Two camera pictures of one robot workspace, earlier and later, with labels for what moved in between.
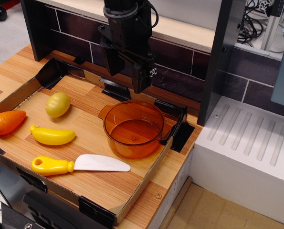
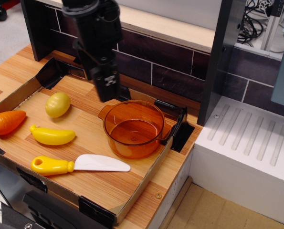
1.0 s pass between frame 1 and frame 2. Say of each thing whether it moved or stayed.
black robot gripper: moved
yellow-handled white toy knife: stayed
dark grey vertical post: stayed
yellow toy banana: stayed
